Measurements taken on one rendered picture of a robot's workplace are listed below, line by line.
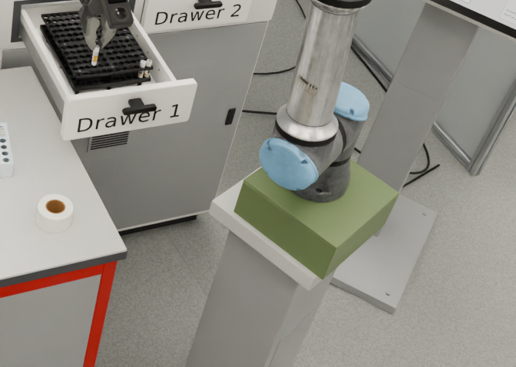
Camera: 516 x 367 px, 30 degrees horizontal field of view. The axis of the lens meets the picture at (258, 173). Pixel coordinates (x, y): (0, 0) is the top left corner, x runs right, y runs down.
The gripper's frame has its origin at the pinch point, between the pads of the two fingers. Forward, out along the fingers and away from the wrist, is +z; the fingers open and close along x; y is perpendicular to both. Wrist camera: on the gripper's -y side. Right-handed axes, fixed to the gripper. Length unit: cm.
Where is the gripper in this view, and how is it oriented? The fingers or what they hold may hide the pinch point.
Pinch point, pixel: (97, 46)
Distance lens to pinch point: 200.1
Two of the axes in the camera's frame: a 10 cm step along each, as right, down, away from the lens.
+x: -8.7, 1.5, -4.7
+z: -2.3, 7.1, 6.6
